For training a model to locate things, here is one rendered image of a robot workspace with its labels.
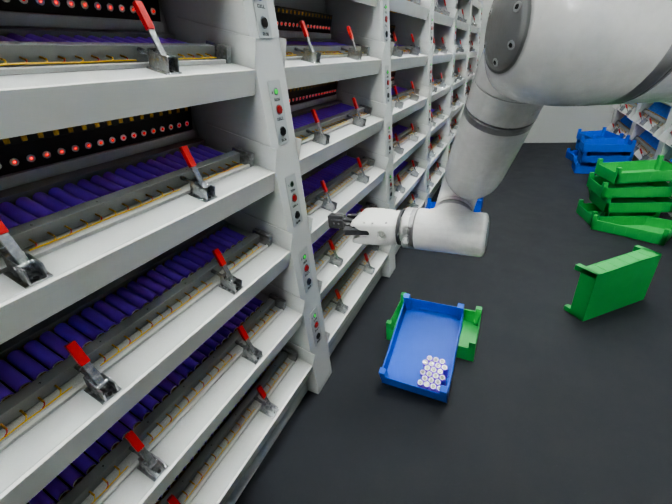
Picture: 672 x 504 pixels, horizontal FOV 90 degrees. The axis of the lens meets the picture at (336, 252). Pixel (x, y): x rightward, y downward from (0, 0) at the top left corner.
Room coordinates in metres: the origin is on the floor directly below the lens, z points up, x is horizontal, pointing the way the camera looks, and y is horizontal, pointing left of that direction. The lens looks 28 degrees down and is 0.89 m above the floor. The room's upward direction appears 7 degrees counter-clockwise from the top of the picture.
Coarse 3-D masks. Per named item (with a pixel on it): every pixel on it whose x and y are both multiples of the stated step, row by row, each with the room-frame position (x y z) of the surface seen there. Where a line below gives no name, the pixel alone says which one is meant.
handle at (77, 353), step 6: (72, 342) 0.35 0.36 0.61; (66, 348) 0.34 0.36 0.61; (72, 348) 0.35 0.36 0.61; (78, 348) 0.35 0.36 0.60; (72, 354) 0.34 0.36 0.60; (78, 354) 0.34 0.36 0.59; (84, 354) 0.35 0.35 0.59; (78, 360) 0.34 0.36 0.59; (84, 360) 0.34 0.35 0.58; (90, 360) 0.35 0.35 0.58; (84, 366) 0.34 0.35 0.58; (90, 366) 0.34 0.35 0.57; (90, 372) 0.34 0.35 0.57; (96, 372) 0.34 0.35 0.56; (96, 378) 0.34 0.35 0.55; (102, 378) 0.34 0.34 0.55; (96, 384) 0.34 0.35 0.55
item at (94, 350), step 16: (256, 240) 0.72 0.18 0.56; (224, 256) 0.64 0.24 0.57; (208, 272) 0.59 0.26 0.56; (176, 288) 0.53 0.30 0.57; (192, 288) 0.55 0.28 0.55; (160, 304) 0.49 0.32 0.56; (128, 320) 0.45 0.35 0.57; (144, 320) 0.46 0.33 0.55; (160, 320) 0.47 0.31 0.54; (112, 336) 0.41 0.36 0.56; (128, 336) 0.43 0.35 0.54; (96, 352) 0.39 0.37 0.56; (64, 368) 0.35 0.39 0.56; (32, 384) 0.33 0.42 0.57; (48, 384) 0.33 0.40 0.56; (16, 400) 0.31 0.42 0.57; (32, 400) 0.31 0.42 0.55; (0, 416) 0.29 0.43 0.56; (16, 416) 0.30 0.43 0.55; (32, 416) 0.30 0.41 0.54
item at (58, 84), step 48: (0, 0) 0.56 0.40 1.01; (48, 0) 0.61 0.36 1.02; (96, 0) 0.67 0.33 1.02; (144, 0) 0.75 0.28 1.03; (0, 48) 0.45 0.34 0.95; (48, 48) 0.49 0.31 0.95; (96, 48) 0.54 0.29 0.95; (144, 48) 0.60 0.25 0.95; (192, 48) 0.68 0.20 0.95; (240, 48) 0.73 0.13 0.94; (0, 96) 0.37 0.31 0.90; (48, 96) 0.41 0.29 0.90; (96, 96) 0.46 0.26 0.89; (144, 96) 0.51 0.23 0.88; (192, 96) 0.59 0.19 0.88; (240, 96) 0.69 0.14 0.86
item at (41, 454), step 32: (256, 224) 0.76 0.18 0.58; (256, 256) 0.68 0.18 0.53; (288, 256) 0.71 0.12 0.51; (256, 288) 0.61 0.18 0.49; (192, 320) 0.48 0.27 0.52; (224, 320) 0.52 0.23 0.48; (160, 352) 0.41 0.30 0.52; (192, 352) 0.45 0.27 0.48; (64, 384) 0.35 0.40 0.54; (128, 384) 0.35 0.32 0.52; (64, 416) 0.30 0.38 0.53; (96, 416) 0.31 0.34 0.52; (32, 448) 0.27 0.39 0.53; (64, 448) 0.27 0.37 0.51; (0, 480) 0.23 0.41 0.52; (32, 480) 0.24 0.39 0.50
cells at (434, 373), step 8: (424, 360) 0.72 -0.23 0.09; (432, 360) 0.72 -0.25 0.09; (440, 360) 0.71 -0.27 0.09; (424, 368) 0.70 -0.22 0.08; (432, 368) 0.69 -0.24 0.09; (440, 368) 0.69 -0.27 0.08; (424, 376) 0.68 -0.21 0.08; (432, 376) 0.68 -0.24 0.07; (440, 376) 0.67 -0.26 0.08; (424, 384) 0.65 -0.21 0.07; (432, 384) 0.65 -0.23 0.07; (440, 384) 0.65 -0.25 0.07
